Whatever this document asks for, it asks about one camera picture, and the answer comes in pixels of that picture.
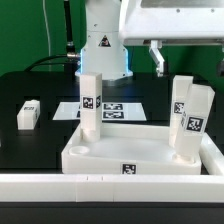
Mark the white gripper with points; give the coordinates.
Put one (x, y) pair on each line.
(170, 22)

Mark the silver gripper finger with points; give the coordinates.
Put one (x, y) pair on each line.
(220, 66)

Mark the white desk top tray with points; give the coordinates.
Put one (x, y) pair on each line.
(125, 149)

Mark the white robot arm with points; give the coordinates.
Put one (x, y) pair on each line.
(113, 25)

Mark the white fiducial marker plate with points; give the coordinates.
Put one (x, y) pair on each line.
(111, 111)

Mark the white L-shaped obstacle fence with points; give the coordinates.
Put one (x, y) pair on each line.
(111, 188)

